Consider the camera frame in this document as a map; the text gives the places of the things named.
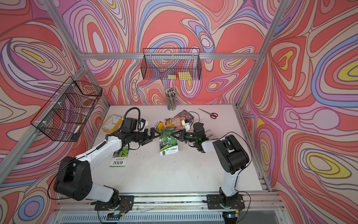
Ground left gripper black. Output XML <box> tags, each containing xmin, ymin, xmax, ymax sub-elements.
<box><xmin>130</xmin><ymin>128</ymin><xmax>162</xmax><ymax>146</ymax></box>

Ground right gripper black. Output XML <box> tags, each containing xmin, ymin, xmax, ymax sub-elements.
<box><xmin>172</xmin><ymin>129</ymin><xmax>199</xmax><ymax>143</ymax></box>

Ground yellow sunflower seed packet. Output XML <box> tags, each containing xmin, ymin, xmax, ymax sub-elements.
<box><xmin>151</xmin><ymin>121</ymin><xmax>164</xmax><ymax>132</ymax></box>

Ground dark green melon seed packet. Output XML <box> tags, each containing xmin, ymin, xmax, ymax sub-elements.
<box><xmin>159</xmin><ymin>127</ymin><xmax>179</xmax><ymax>155</ymax></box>

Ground orange shop seed packet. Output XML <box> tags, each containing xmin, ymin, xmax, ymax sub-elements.
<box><xmin>164</xmin><ymin>118</ymin><xmax>185</xmax><ymax>130</ymax></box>

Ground pink flower field seed packet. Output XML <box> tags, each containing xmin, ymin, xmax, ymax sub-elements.
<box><xmin>174</xmin><ymin>110</ymin><xmax>194</xmax><ymax>123</ymax></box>

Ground green mimosa seed packet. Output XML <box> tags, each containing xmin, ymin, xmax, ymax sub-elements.
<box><xmin>110</xmin><ymin>147</ymin><xmax>129</xmax><ymax>168</ymax></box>

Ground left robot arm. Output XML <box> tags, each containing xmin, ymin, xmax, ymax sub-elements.
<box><xmin>54</xmin><ymin>118</ymin><xmax>160</xmax><ymax>211</ymax></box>

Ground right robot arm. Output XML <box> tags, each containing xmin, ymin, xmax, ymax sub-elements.
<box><xmin>171</xmin><ymin>122</ymin><xmax>250</xmax><ymax>211</ymax></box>

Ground small pink flower seed packet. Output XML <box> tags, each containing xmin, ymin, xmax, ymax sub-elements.
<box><xmin>205</xmin><ymin>130</ymin><xmax>218</xmax><ymax>140</ymax></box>

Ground pencil cup with pencils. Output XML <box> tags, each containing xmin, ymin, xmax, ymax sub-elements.
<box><xmin>165</xmin><ymin>88</ymin><xmax>177</xmax><ymax>111</ymax></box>

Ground yellow square clock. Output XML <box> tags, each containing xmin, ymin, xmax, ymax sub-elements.
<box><xmin>101</xmin><ymin>114</ymin><xmax>123</xmax><ymax>133</ymax></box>

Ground yellow sticky notes large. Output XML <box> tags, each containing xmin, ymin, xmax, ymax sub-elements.
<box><xmin>178</xmin><ymin>71</ymin><xmax>192</xmax><ymax>80</ymax></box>

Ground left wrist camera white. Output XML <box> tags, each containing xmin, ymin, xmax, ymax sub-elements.
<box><xmin>137</xmin><ymin>119</ymin><xmax>148</xmax><ymax>132</ymax></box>

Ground red handled scissors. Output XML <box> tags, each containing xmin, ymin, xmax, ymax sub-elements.
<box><xmin>199</xmin><ymin>108</ymin><xmax>218</xmax><ymax>119</ymax></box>

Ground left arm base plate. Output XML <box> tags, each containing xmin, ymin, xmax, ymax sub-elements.
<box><xmin>92</xmin><ymin>195</ymin><xmax>134</xmax><ymax>211</ymax></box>

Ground back black wire basket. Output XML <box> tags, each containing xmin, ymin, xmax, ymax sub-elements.
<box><xmin>140</xmin><ymin>47</ymin><xmax>202</xmax><ymax>80</ymax></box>

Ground black wire basket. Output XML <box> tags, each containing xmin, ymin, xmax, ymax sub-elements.
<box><xmin>140</xmin><ymin>47</ymin><xmax>202</xmax><ymax>80</ymax></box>
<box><xmin>30</xmin><ymin>77</ymin><xmax>103</xmax><ymax>142</ymax></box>

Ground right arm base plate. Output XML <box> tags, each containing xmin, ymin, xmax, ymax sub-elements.
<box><xmin>203</xmin><ymin>193</ymin><xmax>245</xmax><ymax>211</ymax></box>

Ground left black wire basket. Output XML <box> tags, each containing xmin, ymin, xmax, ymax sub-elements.
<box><xmin>30</xmin><ymin>77</ymin><xmax>103</xmax><ymax>142</ymax></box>

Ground aluminium front rail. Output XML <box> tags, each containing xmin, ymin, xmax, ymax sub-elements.
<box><xmin>55</xmin><ymin>191</ymin><xmax>287</xmax><ymax>213</ymax></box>

